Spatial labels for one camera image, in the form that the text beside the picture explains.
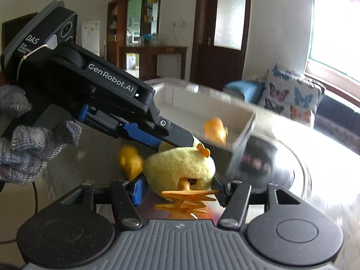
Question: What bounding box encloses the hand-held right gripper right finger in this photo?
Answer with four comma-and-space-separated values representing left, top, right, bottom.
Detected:
214, 174, 303, 230

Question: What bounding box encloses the yellow plush duck toy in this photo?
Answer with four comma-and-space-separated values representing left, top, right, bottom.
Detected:
143, 136, 220, 203

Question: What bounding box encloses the butterfly print cushion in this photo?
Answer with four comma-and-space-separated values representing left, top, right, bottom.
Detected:
257, 63, 326, 128

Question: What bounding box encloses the dark sofa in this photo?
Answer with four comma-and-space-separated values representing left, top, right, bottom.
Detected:
312, 93, 360, 156

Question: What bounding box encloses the wooden shelf cabinet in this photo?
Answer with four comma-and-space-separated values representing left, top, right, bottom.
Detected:
107, 0, 163, 71

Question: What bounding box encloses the yellow-orange plastic toy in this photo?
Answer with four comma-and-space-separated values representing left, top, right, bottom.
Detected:
119, 145, 144, 181

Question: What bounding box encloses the wooden console table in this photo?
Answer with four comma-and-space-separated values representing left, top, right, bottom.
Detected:
119, 45, 188, 81

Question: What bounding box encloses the window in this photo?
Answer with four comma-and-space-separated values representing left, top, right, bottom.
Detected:
305, 0, 360, 83

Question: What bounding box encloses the person's left hand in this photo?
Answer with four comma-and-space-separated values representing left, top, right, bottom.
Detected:
0, 84, 82, 186

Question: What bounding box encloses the dark wooden door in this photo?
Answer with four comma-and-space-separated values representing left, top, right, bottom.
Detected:
1, 13, 38, 49

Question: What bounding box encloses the blue plush cushion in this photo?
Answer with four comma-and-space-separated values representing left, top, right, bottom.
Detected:
223, 80, 265, 104

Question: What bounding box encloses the white refrigerator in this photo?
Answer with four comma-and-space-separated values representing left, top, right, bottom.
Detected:
81, 20, 101, 58

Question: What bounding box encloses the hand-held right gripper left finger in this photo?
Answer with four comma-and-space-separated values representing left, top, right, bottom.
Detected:
58, 178, 149, 230

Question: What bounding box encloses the orange plastic toy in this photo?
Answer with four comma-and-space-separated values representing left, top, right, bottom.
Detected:
203, 117, 229, 147

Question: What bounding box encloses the white carton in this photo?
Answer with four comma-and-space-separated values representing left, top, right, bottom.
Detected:
126, 53, 140, 71

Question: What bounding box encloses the black cable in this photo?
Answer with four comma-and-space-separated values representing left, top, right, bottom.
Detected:
0, 180, 39, 245

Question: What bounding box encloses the white container box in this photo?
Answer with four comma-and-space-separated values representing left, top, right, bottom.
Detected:
145, 77, 256, 154

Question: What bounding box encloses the brown wooden door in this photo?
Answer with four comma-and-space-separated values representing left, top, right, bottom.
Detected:
190, 0, 253, 91

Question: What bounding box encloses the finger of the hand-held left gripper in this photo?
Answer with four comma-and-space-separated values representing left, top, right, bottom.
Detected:
141, 104, 199, 150
78, 105, 162, 149

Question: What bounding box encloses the dark printed packet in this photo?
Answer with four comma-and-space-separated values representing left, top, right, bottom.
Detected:
228, 135, 282, 181

